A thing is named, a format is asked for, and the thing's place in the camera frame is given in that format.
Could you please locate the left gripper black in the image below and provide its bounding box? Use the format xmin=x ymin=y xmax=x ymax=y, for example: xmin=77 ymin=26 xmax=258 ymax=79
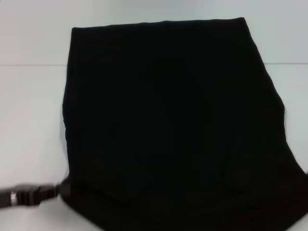
xmin=0 ymin=182 xmax=64 ymax=209

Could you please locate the black t-shirt with white print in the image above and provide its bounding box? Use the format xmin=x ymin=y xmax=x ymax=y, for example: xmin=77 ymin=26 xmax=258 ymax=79
xmin=61 ymin=17 xmax=308 ymax=231

